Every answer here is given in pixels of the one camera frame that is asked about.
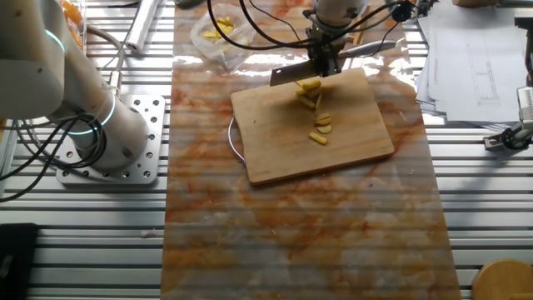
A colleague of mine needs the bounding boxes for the white paper sheet stack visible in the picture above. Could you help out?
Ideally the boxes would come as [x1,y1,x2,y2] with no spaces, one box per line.
[415,2,532,126]

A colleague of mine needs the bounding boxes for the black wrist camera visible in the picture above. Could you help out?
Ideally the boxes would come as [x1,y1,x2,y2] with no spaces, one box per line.
[391,0,416,23]

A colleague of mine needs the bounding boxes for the thick black cable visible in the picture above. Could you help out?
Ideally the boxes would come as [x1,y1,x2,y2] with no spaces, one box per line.
[207,0,313,52]

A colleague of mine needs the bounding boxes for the grey robot hose cable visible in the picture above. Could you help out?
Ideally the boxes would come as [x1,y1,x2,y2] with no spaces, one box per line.
[85,24,126,99]

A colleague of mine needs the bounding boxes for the steel kitchen knife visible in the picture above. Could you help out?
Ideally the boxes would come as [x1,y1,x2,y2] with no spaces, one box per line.
[269,39,397,88]

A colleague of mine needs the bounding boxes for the wooden cutting board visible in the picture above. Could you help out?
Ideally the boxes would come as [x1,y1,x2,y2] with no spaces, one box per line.
[227,67,396,186]

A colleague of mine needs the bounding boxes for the clear plastic fruit container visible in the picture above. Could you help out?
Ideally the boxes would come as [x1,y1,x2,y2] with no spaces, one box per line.
[61,0,87,50]

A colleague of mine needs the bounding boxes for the black camera cable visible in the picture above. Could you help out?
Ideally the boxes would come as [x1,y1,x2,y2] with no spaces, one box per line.
[238,0,403,48]

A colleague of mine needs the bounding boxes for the looped black cable bundle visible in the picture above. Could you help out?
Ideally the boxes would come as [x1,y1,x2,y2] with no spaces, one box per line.
[0,112,108,203]

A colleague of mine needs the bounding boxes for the orange marble pattern mat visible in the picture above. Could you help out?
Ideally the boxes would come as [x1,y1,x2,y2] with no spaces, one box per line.
[160,0,463,300]

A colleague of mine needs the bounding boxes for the white plastic wrap roll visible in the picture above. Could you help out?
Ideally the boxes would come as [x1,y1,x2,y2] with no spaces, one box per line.
[125,0,162,53]

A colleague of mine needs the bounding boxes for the orange fruit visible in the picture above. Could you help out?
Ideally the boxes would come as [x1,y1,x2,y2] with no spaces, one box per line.
[62,1,84,25]
[69,24,87,49]

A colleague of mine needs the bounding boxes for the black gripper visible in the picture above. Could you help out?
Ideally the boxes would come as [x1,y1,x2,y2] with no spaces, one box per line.
[306,25,346,78]

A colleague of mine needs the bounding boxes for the wooden round base stand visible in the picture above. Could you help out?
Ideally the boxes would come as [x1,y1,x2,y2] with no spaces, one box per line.
[471,258,533,300]

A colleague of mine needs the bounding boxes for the grey green cloth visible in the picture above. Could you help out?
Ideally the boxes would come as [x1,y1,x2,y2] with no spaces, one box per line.
[173,0,207,10]

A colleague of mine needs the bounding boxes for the black plastic case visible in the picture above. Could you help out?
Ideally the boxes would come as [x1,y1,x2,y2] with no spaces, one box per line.
[0,222,39,300]

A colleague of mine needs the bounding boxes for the plastic bag of potato pieces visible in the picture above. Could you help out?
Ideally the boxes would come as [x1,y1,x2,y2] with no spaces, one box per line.
[190,2,258,72]

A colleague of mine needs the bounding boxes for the metal robot mounting plate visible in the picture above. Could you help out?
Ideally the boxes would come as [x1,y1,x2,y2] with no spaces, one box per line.
[56,93,167,186]

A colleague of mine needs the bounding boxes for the grey camera on clamp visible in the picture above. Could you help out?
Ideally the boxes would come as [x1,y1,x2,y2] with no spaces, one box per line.
[482,86,533,152]

